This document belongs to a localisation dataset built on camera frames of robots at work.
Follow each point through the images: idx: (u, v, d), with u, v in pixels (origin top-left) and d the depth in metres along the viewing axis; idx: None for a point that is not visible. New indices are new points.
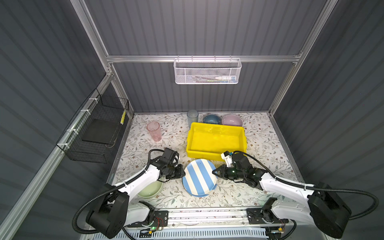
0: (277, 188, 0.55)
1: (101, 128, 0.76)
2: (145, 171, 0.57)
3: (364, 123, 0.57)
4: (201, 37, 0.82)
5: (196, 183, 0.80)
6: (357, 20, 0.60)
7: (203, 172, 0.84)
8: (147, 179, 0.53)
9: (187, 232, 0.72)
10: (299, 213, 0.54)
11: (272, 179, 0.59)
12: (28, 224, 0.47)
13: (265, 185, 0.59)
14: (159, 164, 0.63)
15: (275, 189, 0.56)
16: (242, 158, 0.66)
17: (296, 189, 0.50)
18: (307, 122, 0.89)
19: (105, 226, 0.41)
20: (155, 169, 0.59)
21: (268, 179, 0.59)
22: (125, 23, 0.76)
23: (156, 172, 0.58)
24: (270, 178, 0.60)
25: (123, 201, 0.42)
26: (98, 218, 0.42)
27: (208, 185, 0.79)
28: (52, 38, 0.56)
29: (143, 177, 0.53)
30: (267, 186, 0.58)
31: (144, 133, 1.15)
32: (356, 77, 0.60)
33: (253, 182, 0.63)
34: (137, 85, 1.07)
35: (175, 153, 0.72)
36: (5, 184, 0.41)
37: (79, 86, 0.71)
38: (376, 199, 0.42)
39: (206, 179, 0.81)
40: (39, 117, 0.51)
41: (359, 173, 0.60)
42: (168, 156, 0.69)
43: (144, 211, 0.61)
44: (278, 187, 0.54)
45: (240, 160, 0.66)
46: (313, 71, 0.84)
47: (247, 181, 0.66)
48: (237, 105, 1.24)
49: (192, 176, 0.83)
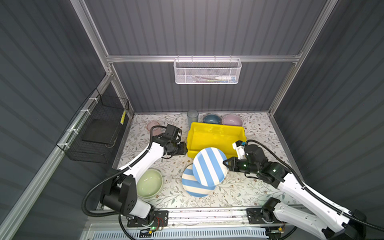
0: (301, 198, 0.47)
1: (101, 128, 0.76)
2: (148, 150, 0.55)
3: (363, 123, 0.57)
4: (201, 37, 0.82)
5: (206, 173, 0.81)
6: (358, 20, 0.60)
7: (213, 163, 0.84)
8: (151, 159, 0.53)
9: (187, 232, 0.72)
10: (308, 226, 0.52)
11: (299, 185, 0.49)
12: (28, 224, 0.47)
13: (288, 189, 0.50)
14: (162, 141, 0.61)
15: (299, 197, 0.48)
16: (258, 150, 0.57)
17: (327, 210, 0.43)
18: (307, 122, 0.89)
19: (119, 206, 0.43)
20: (159, 146, 0.58)
21: (294, 187, 0.49)
22: (125, 23, 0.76)
23: (160, 150, 0.57)
24: (296, 184, 0.50)
25: (130, 184, 0.42)
26: (112, 199, 0.44)
27: (217, 177, 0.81)
28: (52, 38, 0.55)
29: (146, 160, 0.51)
30: (289, 191, 0.50)
31: (144, 133, 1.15)
32: (356, 77, 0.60)
33: (270, 177, 0.53)
34: (137, 85, 1.07)
35: (178, 130, 0.70)
36: (5, 184, 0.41)
37: (79, 85, 0.71)
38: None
39: (216, 170, 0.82)
40: (39, 117, 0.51)
41: (359, 173, 0.60)
42: (170, 132, 0.68)
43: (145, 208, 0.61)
44: (304, 198, 0.47)
45: (256, 151, 0.57)
46: (313, 71, 0.84)
47: (261, 177, 0.57)
48: (237, 105, 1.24)
49: (203, 167, 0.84)
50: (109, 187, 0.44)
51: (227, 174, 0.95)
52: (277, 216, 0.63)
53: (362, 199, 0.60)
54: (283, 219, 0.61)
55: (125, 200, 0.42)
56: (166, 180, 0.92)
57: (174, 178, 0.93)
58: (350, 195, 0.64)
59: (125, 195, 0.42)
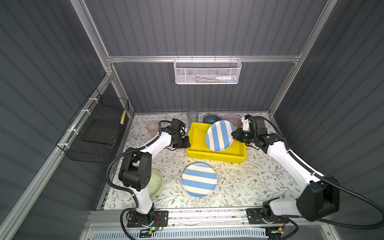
0: (284, 161, 0.52)
1: (102, 128, 0.76)
2: (159, 136, 0.64)
3: (363, 123, 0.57)
4: (201, 38, 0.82)
5: (215, 138, 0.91)
6: (357, 20, 0.60)
7: (223, 131, 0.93)
8: (162, 143, 0.61)
9: (187, 232, 0.72)
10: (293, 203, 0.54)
11: (285, 149, 0.54)
12: (28, 224, 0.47)
13: (273, 152, 0.56)
14: (170, 131, 0.69)
15: (283, 161, 0.53)
16: (259, 121, 0.62)
17: (301, 170, 0.47)
18: (307, 122, 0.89)
19: (136, 180, 0.49)
20: (168, 133, 0.67)
21: (281, 150, 0.54)
22: (125, 23, 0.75)
23: (169, 138, 0.65)
24: (283, 148, 0.55)
25: (147, 158, 0.49)
26: (129, 175, 0.50)
27: (225, 142, 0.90)
28: (52, 37, 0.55)
29: (158, 142, 0.59)
30: (276, 155, 0.55)
31: (144, 133, 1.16)
32: (357, 77, 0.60)
33: (262, 142, 0.60)
34: (137, 85, 1.07)
35: (182, 123, 0.79)
36: (5, 184, 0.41)
37: (79, 85, 0.71)
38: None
39: (225, 137, 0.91)
40: (39, 117, 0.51)
41: (359, 173, 0.60)
42: (175, 125, 0.76)
43: (148, 203, 0.63)
44: (286, 161, 0.51)
45: (257, 121, 0.63)
46: (313, 71, 0.84)
47: (256, 140, 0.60)
48: (237, 105, 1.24)
49: (213, 133, 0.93)
50: (128, 163, 0.50)
51: (227, 174, 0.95)
52: (273, 209, 0.65)
53: (362, 199, 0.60)
54: (279, 213, 0.62)
55: (142, 174, 0.49)
56: (166, 180, 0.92)
57: (174, 178, 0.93)
58: (350, 195, 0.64)
59: (142, 169, 0.49)
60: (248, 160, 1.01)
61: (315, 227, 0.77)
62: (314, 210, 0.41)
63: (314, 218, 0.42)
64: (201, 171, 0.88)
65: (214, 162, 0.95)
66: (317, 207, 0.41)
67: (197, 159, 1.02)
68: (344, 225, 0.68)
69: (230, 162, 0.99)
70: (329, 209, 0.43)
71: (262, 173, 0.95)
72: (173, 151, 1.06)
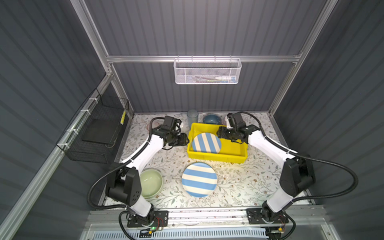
0: (262, 147, 0.57)
1: (101, 128, 0.76)
2: (148, 143, 0.56)
3: (363, 124, 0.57)
4: (201, 37, 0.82)
5: (200, 143, 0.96)
6: (357, 20, 0.60)
7: (208, 139, 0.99)
8: (152, 151, 0.54)
9: (187, 232, 0.72)
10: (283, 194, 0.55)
11: (262, 136, 0.60)
12: (28, 224, 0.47)
13: (253, 139, 0.60)
14: (162, 132, 0.62)
15: (262, 148, 0.58)
16: (237, 116, 0.68)
17: (278, 150, 0.52)
18: (307, 122, 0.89)
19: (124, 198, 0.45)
20: (158, 137, 0.59)
21: (257, 136, 0.60)
22: (124, 22, 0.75)
23: (159, 142, 0.58)
24: (260, 136, 0.60)
25: (134, 176, 0.43)
26: (117, 191, 0.46)
27: (212, 148, 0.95)
28: (52, 38, 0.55)
29: (147, 152, 0.52)
30: (254, 141, 0.60)
31: (144, 133, 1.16)
32: (356, 77, 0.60)
33: (242, 134, 0.65)
34: (137, 85, 1.07)
35: (175, 120, 0.70)
36: (6, 184, 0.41)
37: (79, 85, 0.71)
38: (357, 184, 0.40)
39: (211, 142, 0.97)
40: (39, 117, 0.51)
41: (359, 174, 0.60)
42: (168, 123, 0.68)
43: (146, 206, 0.62)
44: (265, 145, 0.56)
45: (235, 116, 0.69)
46: (313, 71, 0.84)
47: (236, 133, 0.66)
48: (237, 105, 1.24)
49: (199, 139, 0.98)
50: (114, 181, 0.45)
51: (227, 174, 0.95)
52: (272, 208, 0.65)
53: (362, 199, 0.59)
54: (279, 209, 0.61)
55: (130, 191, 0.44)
56: (166, 180, 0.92)
57: (174, 178, 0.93)
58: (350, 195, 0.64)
59: (129, 186, 0.44)
60: (248, 160, 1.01)
61: (314, 226, 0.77)
62: (294, 185, 0.46)
63: (295, 192, 0.46)
64: (201, 171, 0.88)
65: (214, 162, 0.95)
66: (296, 182, 0.45)
67: (196, 159, 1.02)
68: (345, 225, 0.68)
69: (230, 162, 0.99)
70: (306, 184, 0.47)
71: (262, 173, 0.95)
72: (174, 151, 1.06)
